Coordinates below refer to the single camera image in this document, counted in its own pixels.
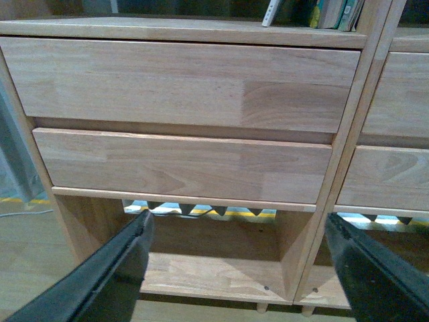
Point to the upper right wooden drawer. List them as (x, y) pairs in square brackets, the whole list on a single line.
[(400, 104)]

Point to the beige book block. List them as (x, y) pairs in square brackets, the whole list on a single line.
[(331, 12)]

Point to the wooden drawer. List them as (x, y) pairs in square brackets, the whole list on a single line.
[(400, 104), (253, 170), (387, 177), (219, 85)]

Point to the teal green book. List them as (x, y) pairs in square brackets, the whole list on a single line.
[(350, 15)]

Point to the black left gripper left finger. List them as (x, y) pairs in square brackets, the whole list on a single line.
[(105, 287)]

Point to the lower right wooden drawer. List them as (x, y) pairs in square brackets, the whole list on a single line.
[(387, 177)]

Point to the lower left wooden drawer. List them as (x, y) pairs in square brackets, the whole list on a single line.
[(253, 170)]

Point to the white book red text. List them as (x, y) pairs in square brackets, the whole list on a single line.
[(271, 12)]

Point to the yellow green book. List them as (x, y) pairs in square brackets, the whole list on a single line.
[(315, 14)]

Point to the right wooden shelf cabinet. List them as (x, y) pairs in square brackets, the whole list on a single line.
[(389, 26)]

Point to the upper left wooden drawer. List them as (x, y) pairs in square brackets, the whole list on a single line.
[(219, 85)]

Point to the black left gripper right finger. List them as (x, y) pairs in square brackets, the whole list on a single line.
[(379, 285)]

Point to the wooden shelf cabinet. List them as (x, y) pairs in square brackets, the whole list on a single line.
[(389, 26), (206, 258)]

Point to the grey acoustic foam panel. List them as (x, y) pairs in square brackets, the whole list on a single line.
[(182, 210)]

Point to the left wooden shelf cabinet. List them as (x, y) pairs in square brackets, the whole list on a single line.
[(206, 258)]

